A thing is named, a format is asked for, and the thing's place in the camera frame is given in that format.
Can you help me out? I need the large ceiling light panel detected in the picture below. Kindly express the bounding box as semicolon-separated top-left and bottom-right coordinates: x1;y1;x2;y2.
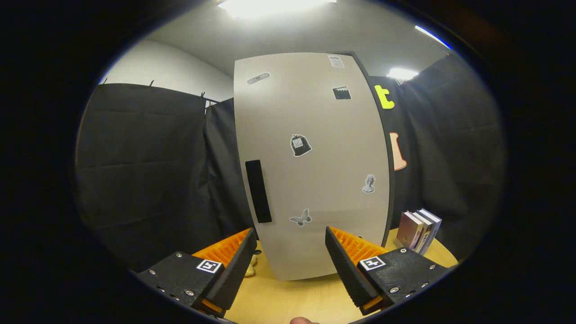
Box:
216;0;338;18

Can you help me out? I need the yellow plush toy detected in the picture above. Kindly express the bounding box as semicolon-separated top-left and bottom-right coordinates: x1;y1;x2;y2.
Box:
245;252;261;276

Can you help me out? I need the grey cabinet door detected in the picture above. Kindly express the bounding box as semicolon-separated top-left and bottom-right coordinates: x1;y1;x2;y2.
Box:
233;53;391;282

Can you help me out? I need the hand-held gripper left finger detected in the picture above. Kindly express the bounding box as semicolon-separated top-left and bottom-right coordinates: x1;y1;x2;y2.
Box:
137;227;258;318

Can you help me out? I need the brown spine book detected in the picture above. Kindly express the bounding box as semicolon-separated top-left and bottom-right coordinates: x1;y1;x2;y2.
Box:
414;211;435;255

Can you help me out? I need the black door handle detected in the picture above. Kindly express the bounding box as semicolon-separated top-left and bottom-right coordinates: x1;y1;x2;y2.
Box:
245;159;273;224

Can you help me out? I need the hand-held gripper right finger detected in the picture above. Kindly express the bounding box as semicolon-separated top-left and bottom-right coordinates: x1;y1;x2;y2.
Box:
325;226;453;315

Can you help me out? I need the long ceiling light strip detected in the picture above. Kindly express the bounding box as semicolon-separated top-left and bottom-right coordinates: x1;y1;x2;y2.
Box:
414;25;452;50

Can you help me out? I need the black backdrop cloth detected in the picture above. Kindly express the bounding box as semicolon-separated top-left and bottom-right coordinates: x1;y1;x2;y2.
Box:
74;54;507;270

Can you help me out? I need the small ceiling light panel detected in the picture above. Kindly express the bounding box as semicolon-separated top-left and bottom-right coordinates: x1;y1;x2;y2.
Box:
387;67;419;81

